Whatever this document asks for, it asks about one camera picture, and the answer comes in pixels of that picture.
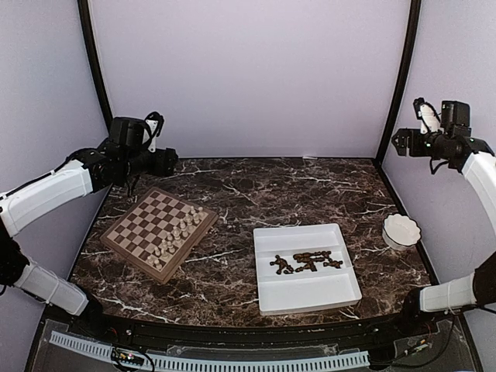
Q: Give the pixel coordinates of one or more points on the white chess piece row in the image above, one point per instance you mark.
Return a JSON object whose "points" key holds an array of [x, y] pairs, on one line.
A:
{"points": [[168, 235]]}

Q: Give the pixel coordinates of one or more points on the pile of dark chess pieces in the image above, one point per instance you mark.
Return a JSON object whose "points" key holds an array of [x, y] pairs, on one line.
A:
{"points": [[305, 261]]}

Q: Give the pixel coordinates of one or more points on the white divided plastic tray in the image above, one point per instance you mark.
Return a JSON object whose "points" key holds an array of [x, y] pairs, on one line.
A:
{"points": [[327, 288]]}

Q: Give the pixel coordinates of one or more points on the white scalloped bowl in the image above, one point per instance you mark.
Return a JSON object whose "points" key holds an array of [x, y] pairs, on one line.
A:
{"points": [[400, 232]]}

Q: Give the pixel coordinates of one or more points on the right black frame post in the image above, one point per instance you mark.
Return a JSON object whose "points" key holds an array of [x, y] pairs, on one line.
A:
{"points": [[401, 80]]}

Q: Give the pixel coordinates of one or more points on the black front rail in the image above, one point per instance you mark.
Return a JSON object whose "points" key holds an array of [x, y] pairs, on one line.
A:
{"points": [[366, 334]]}

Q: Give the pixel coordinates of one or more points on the wooden chess board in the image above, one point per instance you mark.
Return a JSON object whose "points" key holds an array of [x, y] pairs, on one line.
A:
{"points": [[125, 236]]}

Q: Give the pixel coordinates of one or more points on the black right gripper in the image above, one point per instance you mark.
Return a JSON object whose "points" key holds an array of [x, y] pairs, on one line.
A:
{"points": [[404, 133]]}

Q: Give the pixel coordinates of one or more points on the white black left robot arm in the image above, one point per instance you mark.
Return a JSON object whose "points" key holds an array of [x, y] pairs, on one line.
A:
{"points": [[119, 160]]}

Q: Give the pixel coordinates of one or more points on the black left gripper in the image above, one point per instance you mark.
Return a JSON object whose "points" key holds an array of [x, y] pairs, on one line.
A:
{"points": [[165, 162]]}

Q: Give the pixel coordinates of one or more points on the white slotted cable duct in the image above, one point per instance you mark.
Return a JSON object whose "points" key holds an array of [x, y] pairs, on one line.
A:
{"points": [[185, 358]]}

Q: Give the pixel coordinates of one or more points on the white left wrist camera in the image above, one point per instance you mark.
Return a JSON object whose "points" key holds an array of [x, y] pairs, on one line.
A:
{"points": [[154, 124]]}

